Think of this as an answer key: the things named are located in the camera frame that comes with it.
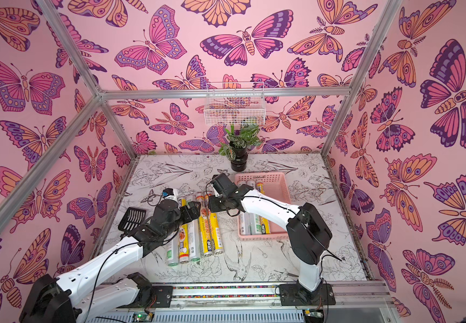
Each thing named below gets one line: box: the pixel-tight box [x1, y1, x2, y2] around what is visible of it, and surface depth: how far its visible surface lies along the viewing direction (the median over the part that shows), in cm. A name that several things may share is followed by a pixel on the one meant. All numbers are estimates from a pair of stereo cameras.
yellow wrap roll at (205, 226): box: [195, 192, 213, 258], surface depth 87 cm
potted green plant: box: [218, 123, 264, 172], surface depth 97 cm
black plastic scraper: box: [117, 207, 147, 237], surface depth 96 cm
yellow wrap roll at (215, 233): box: [204, 192, 224, 256], surface depth 87 cm
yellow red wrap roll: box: [177, 196, 190, 264], surface depth 83 cm
